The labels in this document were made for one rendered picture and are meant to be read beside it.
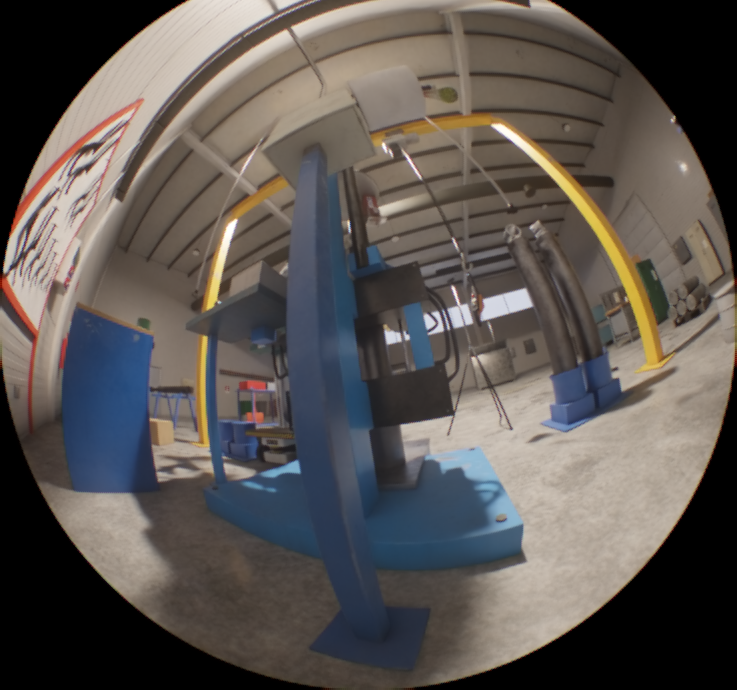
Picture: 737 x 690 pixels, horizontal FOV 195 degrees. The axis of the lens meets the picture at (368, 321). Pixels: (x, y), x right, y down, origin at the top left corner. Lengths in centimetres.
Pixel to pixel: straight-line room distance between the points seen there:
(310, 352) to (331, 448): 12
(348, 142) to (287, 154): 18
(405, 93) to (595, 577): 142
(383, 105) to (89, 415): 186
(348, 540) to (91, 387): 134
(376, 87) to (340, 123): 30
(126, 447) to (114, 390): 30
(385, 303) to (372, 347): 29
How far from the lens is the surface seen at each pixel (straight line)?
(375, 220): 181
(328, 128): 68
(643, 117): 1141
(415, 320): 88
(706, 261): 1002
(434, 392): 83
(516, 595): 63
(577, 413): 174
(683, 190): 1070
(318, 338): 26
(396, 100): 93
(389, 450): 113
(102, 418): 144
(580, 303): 192
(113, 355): 145
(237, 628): 67
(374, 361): 111
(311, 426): 26
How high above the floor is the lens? 52
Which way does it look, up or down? 21 degrees up
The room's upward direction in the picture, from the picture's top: 9 degrees counter-clockwise
